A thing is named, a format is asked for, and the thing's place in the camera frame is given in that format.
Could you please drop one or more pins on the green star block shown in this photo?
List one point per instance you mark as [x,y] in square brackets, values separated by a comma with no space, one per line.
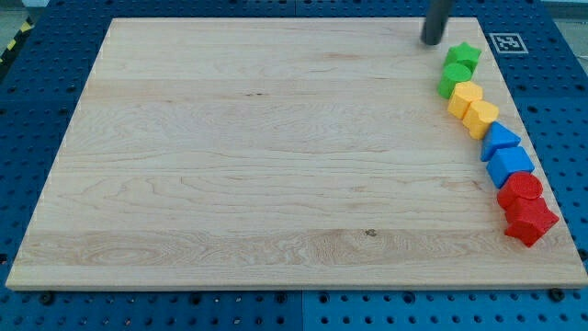
[464,54]

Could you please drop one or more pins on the red star block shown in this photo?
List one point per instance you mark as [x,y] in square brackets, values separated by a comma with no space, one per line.
[529,220]

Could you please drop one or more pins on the wooden board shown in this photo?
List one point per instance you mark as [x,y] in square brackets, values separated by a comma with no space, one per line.
[211,154]

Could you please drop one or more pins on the yellow hexagon block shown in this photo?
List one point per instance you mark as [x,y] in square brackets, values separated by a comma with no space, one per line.
[462,96]

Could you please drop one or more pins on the green cylinder block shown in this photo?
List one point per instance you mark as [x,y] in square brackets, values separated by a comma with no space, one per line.
[452,74]

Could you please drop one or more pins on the yellow heart block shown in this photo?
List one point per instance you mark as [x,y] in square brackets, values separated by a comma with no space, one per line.
[479,117]

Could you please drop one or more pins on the blue triangle block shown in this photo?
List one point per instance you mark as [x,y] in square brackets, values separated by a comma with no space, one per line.
[497,137]

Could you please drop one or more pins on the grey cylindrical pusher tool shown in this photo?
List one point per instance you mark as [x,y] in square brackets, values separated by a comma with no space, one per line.
[435,21]

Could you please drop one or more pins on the blue cube block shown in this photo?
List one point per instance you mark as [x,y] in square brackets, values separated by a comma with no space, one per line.
[507,161]

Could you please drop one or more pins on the red cylinder block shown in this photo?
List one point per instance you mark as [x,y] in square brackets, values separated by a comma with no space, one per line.
[520,185]

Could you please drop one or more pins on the white fiducial marker tag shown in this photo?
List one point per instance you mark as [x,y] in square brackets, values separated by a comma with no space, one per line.
[508,43]

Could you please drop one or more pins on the yellow black hazard tape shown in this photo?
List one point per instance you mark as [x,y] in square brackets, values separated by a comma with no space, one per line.
[14,46]

